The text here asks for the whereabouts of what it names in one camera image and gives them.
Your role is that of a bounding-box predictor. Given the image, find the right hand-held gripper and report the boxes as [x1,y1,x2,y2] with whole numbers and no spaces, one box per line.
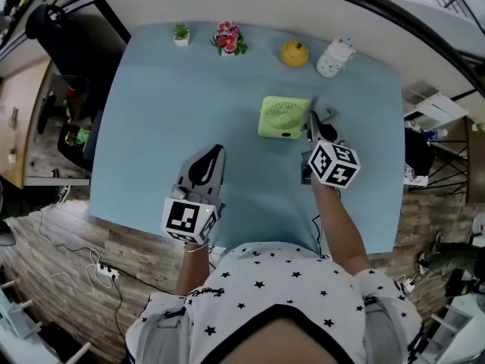
[300,106,361,190]

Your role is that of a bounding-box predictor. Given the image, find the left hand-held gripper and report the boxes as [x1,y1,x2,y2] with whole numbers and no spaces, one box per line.
[161,144,228,246]

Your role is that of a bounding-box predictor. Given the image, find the green square desk fan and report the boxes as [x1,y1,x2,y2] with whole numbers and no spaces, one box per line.
[257,96,313,140]

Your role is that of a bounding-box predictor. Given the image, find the person's right forearm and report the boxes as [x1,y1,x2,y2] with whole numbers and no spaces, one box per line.
[311,181,371,277]

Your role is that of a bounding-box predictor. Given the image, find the person's left forearm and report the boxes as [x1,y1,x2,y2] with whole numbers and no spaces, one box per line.
[175,241,211,297]

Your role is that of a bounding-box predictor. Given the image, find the yellow orange fruit shaped ornament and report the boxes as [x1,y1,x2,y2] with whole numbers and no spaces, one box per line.
[280,40,310,69]

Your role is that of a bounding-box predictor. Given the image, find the black hanging garment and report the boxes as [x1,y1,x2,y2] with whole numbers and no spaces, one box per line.
[403,127,436,178]

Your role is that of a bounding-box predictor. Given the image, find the pink flowers in white pot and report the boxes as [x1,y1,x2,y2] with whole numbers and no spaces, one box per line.
[208,20,249,58]

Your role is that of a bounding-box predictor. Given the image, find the white star print shirt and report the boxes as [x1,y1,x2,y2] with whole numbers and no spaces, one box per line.
[124,240,426,364]

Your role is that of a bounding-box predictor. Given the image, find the small green potted plant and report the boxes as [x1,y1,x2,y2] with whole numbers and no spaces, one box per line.
[172,22,191,47]

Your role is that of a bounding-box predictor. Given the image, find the black and white sneaker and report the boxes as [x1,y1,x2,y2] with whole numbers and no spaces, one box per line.
[55,184,72,205]

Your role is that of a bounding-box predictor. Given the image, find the small white power strip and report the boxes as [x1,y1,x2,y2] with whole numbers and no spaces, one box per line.
[393,274,417,294]

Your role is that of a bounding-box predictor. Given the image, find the black office chair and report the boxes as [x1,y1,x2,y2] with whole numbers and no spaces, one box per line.
[24,3,128,90]

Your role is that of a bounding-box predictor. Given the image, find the wooden side desk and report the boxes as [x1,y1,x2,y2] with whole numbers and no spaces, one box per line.
[0,56,55,190]

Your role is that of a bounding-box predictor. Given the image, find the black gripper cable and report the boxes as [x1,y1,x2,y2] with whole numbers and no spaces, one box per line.
[311,213,331,260]

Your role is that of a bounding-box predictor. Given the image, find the black floor cable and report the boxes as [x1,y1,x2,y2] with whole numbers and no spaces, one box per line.
[109,267,175,350]

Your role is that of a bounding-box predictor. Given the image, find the white floor cable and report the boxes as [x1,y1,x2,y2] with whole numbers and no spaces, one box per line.
[48,247,114,296]

